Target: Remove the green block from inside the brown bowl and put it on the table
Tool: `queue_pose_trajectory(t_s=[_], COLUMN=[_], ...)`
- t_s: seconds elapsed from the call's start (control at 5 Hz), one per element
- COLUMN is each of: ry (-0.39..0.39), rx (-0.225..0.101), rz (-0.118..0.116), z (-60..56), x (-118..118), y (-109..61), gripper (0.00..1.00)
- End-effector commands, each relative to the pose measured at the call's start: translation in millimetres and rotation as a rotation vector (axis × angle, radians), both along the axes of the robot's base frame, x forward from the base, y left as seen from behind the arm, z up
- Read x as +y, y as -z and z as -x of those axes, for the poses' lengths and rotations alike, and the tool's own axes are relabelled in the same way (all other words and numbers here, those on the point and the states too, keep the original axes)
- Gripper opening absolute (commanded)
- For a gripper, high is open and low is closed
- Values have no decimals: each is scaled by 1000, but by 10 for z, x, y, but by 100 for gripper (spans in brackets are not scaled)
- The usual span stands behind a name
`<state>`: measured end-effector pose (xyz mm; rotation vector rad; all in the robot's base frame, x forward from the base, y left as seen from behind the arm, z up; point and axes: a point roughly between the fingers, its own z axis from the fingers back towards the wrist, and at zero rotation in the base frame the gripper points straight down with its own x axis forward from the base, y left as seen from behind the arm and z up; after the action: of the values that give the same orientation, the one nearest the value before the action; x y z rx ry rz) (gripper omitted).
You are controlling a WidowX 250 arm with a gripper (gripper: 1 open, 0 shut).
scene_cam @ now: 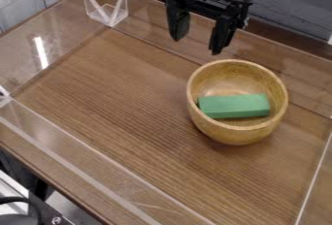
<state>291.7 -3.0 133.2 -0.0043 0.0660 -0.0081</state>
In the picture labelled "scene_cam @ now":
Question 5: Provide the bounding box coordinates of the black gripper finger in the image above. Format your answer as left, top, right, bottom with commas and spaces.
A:
166, 0, 190, 42
209, 15, 236, 55

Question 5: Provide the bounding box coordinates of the black cable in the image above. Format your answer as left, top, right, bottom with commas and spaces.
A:
0, 196, 44, 225

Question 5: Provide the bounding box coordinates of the brown wooden bowl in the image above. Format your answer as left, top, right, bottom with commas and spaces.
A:
186, 59, 289, 145

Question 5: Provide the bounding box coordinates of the clear acrylic corner bracket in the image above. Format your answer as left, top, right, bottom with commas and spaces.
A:
83, 0, 129, 27

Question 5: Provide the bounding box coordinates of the green rectangular block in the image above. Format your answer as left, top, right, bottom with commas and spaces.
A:
197, 94, 270, 119

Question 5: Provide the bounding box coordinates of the clear acrylic tray wall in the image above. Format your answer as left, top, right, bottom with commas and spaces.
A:
0, 86, 216, 225

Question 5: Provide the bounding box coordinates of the black metal bracket with bolt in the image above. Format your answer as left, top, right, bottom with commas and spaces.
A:
28, 193, 75, 225

